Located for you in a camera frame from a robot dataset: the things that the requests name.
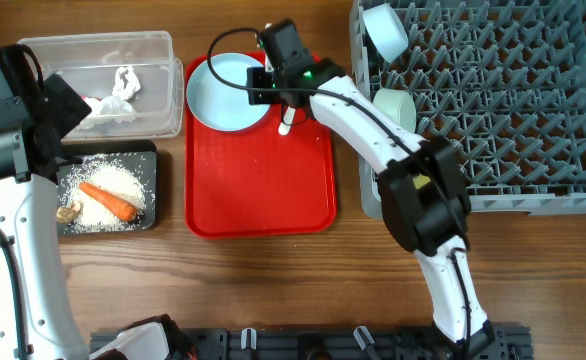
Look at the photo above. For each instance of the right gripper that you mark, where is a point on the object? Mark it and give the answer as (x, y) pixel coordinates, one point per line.
(254, 77)

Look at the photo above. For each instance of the yellow plastic cup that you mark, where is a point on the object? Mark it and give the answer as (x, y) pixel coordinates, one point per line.
(420, 181)

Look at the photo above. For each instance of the large light blue plate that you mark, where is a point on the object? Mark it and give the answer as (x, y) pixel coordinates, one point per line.
(219, 106)

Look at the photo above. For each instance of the brown walnut food scrap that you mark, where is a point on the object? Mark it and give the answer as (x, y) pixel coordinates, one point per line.
(67, 215)

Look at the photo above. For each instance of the white plastic spoon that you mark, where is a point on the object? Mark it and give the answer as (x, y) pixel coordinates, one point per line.
(286, 121)

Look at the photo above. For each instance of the small light blue bowl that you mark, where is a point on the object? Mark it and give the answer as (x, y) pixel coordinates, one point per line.
(386, 31)

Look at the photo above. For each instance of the orange carrot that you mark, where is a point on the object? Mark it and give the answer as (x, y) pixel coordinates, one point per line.
(120, 208)

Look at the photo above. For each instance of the white tissue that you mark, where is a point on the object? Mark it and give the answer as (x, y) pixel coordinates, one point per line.
(126, 85)

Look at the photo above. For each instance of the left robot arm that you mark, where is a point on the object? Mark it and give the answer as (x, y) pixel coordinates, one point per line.
(36, 320)

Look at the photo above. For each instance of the red serving tray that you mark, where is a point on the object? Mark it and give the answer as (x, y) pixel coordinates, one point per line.
(256, 182)

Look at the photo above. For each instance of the white rice grains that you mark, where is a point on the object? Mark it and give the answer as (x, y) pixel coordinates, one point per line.
(108, 172)

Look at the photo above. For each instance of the green bowl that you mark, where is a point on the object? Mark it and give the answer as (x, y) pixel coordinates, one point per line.
(398, 106)

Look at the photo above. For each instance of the clear plastic waste bin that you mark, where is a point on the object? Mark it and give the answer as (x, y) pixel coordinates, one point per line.
(88, 63)

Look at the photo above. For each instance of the grey dishwasher rack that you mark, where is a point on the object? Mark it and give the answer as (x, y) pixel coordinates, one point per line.
(505, 82)

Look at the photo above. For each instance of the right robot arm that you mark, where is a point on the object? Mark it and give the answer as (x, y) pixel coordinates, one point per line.
(423, 196)

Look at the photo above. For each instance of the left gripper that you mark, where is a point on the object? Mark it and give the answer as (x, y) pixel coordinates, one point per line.
(66, 105)

